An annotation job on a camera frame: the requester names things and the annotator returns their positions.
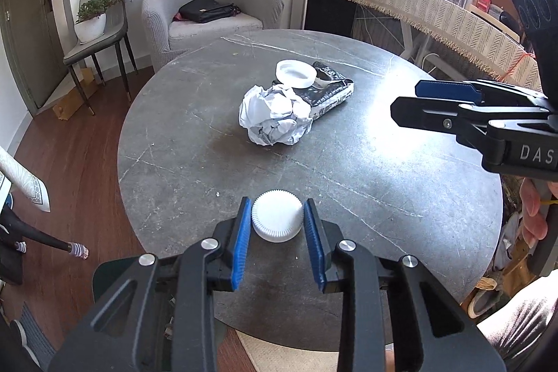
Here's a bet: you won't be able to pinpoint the white ribbed bottle cap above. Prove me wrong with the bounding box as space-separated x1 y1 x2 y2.
252 190 303 243

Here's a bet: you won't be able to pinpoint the beige fringed runner cloth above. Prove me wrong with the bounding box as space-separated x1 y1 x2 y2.
291 0 543 91

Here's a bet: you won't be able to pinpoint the dark-legged dining table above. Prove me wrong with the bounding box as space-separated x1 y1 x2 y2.
0 206 90 259

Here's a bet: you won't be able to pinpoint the grey dining chair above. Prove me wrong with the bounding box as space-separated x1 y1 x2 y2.
63 0 139 115

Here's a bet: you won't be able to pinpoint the person's right hand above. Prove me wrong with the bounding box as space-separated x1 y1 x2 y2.
519 179 549 241

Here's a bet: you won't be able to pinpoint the dark grey ribbed floor mat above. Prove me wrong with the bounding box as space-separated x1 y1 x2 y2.
17 302 57 368

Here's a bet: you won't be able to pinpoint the grey fabric armchair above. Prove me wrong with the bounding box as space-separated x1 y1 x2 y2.
142 0 286 72

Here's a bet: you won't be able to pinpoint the round grey marble coffee table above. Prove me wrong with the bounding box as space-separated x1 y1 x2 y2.
117 29 504 344

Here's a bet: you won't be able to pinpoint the white shallow round lid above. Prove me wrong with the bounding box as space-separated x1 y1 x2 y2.
276 59 317 89

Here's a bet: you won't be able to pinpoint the black printed packet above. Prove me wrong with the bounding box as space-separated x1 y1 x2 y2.
294 61 355 121

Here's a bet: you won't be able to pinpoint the grey-brown door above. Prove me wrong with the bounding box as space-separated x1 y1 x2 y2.
0 0 68 117

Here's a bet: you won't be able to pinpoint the potted plant in white pot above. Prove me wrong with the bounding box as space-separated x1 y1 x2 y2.
75 0 151 44

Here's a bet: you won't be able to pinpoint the white and green shoes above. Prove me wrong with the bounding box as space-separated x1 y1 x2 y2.
9 317 42 368

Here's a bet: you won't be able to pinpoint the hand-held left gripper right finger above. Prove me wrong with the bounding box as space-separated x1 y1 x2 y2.
304 198 507 372

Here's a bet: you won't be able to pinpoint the person's grey trouser leg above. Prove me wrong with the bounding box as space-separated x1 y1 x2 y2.
477 289 558 372

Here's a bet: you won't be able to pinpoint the dark green trash bin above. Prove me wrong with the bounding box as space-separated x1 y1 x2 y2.
91 258 144 305

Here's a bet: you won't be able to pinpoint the large crumpled white paper ball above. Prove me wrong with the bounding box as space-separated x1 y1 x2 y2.
239 83 314 147

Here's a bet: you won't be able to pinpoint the black handbag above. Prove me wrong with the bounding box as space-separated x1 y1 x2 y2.
178 0 240 24

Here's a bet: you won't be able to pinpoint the flat cardboard box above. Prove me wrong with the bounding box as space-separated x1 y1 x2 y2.
52 67 99 121

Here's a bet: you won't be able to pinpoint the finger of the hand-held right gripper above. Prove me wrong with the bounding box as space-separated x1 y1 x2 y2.
415 79 551 111
390 95 524 151

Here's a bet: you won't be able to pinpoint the grey slipper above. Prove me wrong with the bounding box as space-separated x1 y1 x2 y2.
468 276 506 318

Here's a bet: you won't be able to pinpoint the black cabinet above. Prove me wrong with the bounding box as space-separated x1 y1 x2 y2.
303 0 358 37

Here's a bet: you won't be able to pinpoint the white leaning panel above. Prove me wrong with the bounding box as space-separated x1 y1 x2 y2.
291 0 310 30

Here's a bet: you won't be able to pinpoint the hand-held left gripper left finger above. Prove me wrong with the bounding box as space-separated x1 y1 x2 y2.
47 197 252 372

